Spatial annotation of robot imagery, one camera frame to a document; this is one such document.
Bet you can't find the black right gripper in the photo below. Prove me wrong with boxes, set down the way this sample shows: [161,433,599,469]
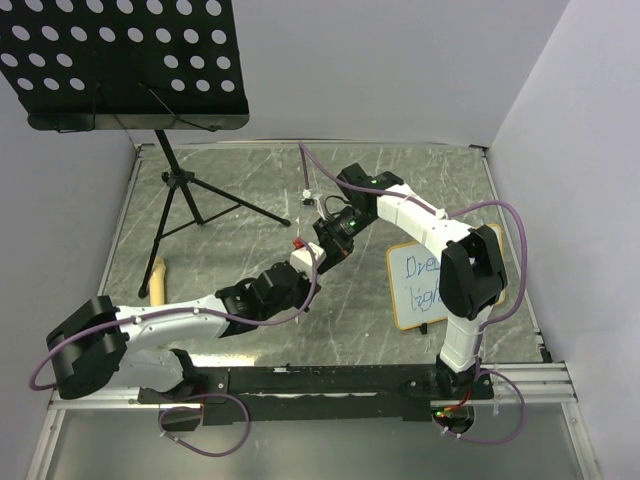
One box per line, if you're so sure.
[314,206,377,275]

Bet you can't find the yellow framed small whiteboard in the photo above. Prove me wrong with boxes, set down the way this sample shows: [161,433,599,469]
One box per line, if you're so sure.
[386,224,508,330]

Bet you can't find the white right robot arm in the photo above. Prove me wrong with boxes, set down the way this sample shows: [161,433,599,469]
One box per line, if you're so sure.
[313,163,508,398]

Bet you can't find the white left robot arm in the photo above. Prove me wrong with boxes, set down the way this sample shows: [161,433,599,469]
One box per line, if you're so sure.
[46,258,319,402]

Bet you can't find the wooden rolling pin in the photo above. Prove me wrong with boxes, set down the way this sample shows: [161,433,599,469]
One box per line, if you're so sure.
[148,257,166,307]

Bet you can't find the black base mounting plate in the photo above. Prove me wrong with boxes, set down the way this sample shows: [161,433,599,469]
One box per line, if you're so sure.
[138,364,494,426]

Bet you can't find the black perforated music stand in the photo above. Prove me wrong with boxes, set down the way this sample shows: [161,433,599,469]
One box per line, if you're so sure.
[0,0,291,296]

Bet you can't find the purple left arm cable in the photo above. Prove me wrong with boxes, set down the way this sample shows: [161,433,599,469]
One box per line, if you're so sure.
[28,244,321,457]

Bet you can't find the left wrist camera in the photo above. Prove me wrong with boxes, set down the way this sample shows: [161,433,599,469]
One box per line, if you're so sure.
[289,237,326,277]

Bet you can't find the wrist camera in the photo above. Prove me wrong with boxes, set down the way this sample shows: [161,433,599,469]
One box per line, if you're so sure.
[301,189,322,208]
[289,237,326,277]

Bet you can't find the aluminium rail frame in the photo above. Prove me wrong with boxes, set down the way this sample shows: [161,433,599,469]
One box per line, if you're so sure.
[45,143,600,479]

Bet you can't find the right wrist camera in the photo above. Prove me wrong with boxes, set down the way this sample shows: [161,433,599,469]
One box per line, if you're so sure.
[301,189,322,208]

